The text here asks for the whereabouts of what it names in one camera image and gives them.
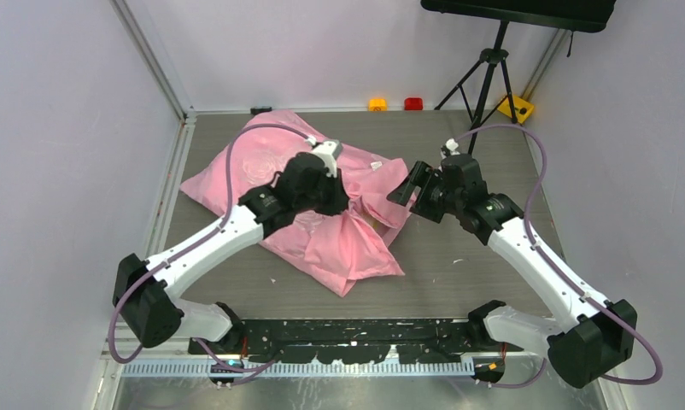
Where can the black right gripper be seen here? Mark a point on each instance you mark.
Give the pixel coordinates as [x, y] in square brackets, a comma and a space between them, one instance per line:
[418, 176]

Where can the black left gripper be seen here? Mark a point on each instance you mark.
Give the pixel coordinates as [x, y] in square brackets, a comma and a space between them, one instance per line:
[340, 197]

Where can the pink floral pillowcase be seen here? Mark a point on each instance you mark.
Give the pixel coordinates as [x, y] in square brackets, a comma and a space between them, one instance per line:
[336, 250]

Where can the white pillow with yellow trim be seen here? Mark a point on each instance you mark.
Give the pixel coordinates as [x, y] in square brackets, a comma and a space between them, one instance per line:
[379, 227]

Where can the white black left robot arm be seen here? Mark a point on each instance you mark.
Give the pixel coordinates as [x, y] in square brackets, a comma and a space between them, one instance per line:
[148, 293]

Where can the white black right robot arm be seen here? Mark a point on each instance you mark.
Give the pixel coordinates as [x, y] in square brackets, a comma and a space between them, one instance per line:
[584, 338]

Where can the red block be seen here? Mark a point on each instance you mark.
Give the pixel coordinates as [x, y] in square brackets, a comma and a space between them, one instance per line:
[413, 104]

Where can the orange block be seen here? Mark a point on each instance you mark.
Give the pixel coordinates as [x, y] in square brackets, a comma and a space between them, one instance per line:
[377, 105]

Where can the black tripod stand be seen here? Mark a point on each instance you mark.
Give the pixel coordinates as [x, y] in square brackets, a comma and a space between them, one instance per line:
[493, 58]

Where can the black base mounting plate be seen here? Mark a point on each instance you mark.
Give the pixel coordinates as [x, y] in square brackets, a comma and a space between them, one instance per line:
[352, 341]

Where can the black panel on tripod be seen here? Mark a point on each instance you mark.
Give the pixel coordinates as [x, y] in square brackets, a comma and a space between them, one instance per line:
[589, 16]

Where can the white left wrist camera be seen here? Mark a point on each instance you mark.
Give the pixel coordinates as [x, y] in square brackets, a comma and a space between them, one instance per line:
[328, 151]

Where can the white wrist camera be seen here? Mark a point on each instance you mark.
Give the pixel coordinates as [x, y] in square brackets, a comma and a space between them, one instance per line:
[450, 148]
[328, 151]

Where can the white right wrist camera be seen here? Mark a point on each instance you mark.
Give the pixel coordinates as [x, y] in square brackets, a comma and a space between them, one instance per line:
[450, 148]

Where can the small black wall device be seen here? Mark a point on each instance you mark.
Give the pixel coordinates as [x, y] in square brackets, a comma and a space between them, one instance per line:
[260, 110]

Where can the yellow corner bracket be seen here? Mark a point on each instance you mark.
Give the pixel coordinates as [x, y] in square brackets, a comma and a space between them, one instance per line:
[516, 108]

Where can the aluminium frame rail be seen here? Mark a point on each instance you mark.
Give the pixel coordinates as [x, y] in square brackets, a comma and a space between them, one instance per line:
[184, 358]

